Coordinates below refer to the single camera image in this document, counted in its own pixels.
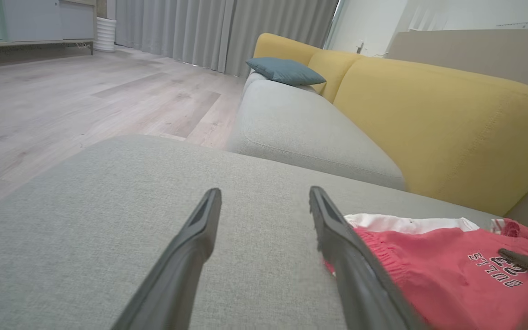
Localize grey and green TV cabinet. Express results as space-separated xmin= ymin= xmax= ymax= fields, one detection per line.
xmin=0 ymin=0 xmax=97 ymax=55

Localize blue throw pillow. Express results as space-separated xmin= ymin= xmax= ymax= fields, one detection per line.
xmin=246 ymin=56 xmax=327 ymax=87

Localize white ribbed plant pot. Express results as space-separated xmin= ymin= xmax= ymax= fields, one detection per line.
xmin=93 ymin=17 xmax=117 ymax=52

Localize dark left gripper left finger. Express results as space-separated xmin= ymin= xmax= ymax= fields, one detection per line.
xmin=110 ymin=188 xmax=223 ymax=330

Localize yellow sofa backrest cushion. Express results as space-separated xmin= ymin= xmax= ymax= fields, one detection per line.
xmin=333 ymin=57 xmax=528 ymax=216
xmin=308 ymin=49 xmax=362 ymax=104

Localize grey sofa seat cushion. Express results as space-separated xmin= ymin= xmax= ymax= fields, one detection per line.
xmin=244 ymin=71 xmax=319 ymax=94
xmin=0 ymin=134 xmax=528 ymax=330
xmin=226 ymin=79 xmax=407 ymax=192

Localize grey pleated curtain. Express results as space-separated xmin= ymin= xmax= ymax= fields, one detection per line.
xmin=225 ymin=0 xmax=340 ymax=78
xmin=115 ymin=0 xmax=236 ymax=74

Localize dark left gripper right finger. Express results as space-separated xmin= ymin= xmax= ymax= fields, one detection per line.
xmin=309 ymin=186 xmax=429 ymax=330

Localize red shorts with white trim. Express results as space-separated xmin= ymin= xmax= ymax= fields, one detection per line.
xmin=324 ymin=212 xmax=528 ymax=330

